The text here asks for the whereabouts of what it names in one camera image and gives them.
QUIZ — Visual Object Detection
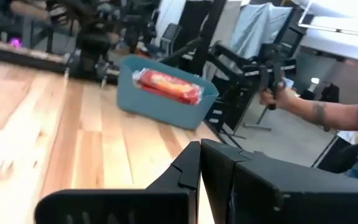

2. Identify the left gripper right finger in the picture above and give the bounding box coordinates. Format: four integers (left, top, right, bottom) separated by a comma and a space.
201, 139, 358, 224

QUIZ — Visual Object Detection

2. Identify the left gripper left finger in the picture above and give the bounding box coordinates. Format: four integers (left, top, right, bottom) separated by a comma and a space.
34, 141, 201, 224

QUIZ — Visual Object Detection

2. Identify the red popcorn bag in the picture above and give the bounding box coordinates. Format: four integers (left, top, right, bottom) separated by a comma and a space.
132, 67, 204, 106

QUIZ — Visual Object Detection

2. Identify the person's forearm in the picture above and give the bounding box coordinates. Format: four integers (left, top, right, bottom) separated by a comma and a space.
9, 0, 51, 22
286, 95, 358, 132

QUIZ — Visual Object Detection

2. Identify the black office chair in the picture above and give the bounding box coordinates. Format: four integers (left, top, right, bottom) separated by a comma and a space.
317, 141, 358, 175

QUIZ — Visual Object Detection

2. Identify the person's hand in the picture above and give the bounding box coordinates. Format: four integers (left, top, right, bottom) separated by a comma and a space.
259, 81, 295, 110

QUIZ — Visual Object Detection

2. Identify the blue plastic basket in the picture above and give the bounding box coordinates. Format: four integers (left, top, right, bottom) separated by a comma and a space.
116, 54, 220, 131

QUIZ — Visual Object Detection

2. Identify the white table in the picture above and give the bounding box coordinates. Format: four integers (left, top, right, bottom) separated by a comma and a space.
296, 0, 358, 66

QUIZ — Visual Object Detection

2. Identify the light blue cloth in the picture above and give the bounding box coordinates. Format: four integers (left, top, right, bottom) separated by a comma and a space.
228, 2, 293, 60

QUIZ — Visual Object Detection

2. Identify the dark grey chair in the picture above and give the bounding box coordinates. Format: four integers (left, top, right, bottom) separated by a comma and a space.
159, 23, 183, 56

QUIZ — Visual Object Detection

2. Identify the pink glowing light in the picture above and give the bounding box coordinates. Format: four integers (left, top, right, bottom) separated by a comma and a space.
9, 37, 23, 49

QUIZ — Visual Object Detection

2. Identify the black leader arm handle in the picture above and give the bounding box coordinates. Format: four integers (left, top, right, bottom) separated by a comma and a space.
256, 43, 288, 111

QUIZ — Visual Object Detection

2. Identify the black post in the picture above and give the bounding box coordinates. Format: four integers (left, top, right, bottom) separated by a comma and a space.
191, 0, 227, 76

